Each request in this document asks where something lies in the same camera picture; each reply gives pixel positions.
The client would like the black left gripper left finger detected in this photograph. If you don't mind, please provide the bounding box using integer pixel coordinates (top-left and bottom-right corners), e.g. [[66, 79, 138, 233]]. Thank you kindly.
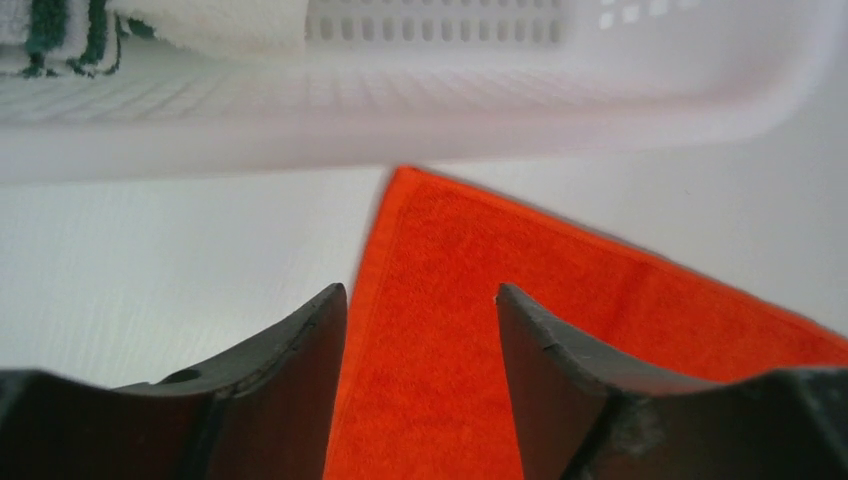
[[1, 283, 347, 479]]

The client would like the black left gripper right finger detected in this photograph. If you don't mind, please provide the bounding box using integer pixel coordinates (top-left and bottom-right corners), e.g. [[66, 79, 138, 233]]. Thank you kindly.
[[496, 284, 847, 479]]

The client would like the orange towel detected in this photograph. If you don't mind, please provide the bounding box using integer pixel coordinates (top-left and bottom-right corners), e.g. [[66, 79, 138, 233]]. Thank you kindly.
[[324, 167, 847, 479]]

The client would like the white plastic basket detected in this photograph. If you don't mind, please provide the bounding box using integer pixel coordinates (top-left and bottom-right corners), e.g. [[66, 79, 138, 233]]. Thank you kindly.
[[1, 1, 847, 184]]

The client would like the rolled white towel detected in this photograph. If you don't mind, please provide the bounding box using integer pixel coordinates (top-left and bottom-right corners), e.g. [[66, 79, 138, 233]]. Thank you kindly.
[[107, 0, 309, 59]]

